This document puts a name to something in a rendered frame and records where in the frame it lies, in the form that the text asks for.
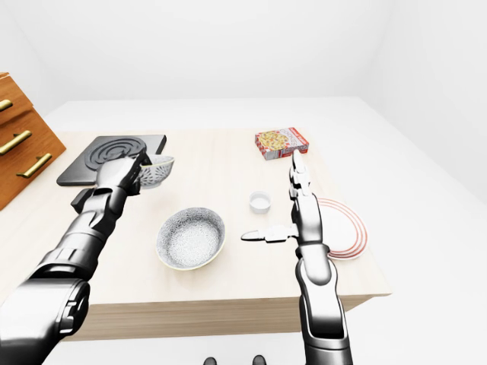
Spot wooden cabinet drawer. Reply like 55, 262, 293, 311
0, 75, 36, 126
0, 109, 58, 167
0, 132, 68, 211

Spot small patterned grey bowl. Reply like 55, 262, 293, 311
138, 154, 176, 190

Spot large patterned grey bowl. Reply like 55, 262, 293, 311
155, 207, 226, 271

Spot small white round cup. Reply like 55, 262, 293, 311
249, 191, 272, 214

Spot flat dark stove plate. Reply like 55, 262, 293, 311
56, 135, 168, 188

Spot wooden cabinet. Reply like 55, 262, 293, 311
0, 71, 68, 211

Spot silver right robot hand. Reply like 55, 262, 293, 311
240, 150, 324, 250

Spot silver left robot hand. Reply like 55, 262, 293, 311
93, 151, 153, 197

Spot red printed food box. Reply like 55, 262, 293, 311
254, 127, 310, 163

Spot white plate with red rings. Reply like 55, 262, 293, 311
317, 197, 369, 262

